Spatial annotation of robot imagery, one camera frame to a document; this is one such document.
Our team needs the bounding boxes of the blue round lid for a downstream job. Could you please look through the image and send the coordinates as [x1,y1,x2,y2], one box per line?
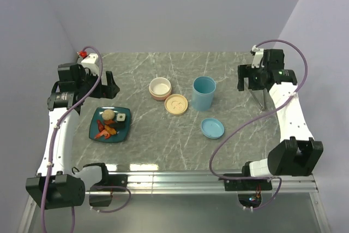
[200,118,225,139]

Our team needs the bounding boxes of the purple cable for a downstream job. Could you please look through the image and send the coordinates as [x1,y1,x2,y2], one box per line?
[208,39,308,212]
[40,46,104,233]

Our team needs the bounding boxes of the dark seaweed sushi roll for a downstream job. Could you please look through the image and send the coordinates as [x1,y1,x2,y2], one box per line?
[109,121,126,130]

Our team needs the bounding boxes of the orange fried food piece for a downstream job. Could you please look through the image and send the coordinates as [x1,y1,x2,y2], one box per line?
[104,125,117,135]

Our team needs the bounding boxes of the beige round lid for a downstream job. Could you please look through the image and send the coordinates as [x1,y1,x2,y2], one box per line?
[165,94,188,116]

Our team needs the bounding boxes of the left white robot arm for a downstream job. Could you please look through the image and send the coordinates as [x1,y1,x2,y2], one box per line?
[26,63,120,211]

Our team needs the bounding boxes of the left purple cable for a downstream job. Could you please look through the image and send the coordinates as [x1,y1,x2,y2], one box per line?
[40,46,104,233]

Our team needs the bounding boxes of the white sushi roll piece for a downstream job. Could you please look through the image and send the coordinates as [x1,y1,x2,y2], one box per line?
[116,113,127,122]

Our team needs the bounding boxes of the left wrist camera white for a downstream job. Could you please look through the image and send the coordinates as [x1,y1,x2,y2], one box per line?
[77,51,99,76]

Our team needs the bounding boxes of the orange red food piece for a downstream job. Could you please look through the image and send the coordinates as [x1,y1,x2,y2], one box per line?
[104,120,115,125]

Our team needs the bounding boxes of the teal square plate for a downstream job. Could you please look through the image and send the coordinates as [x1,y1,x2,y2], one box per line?
[89,107,131,144]

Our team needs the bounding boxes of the aluminium mounting rail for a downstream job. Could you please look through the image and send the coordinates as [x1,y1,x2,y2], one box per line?
[16,169,332,233]

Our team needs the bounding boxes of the red shrimp piece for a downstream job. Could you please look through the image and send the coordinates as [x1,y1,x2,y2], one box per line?
[94,129,111,139]

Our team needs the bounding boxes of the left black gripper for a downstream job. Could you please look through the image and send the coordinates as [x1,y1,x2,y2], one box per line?
[76,68,119,99]

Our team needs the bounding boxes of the blue tall cup container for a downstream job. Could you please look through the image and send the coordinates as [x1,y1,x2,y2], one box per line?
[191,76,216,111]

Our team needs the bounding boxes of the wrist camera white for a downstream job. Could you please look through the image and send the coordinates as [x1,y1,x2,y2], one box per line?
[77,51,99,76]
[251,45,264,68]

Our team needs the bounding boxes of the pink white bowl container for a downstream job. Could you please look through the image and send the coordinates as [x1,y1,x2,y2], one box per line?
[149,77,172,101]

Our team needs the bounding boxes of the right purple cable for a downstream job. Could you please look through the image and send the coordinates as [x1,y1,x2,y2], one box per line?
[208,39,308,212]

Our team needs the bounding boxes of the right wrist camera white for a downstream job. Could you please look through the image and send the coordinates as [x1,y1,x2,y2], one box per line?
[251,45,264,68]

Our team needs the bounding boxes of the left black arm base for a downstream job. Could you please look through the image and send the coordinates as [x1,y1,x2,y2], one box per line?
[88,174,130,210]

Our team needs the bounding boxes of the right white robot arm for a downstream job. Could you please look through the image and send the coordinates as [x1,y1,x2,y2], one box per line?
[237,47,323,189]

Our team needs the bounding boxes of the metal serving tongs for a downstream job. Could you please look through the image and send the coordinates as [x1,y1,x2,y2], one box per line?
[244,81,268,112]

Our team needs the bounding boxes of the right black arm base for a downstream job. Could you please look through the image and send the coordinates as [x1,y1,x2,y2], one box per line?
[223,174,273,208]

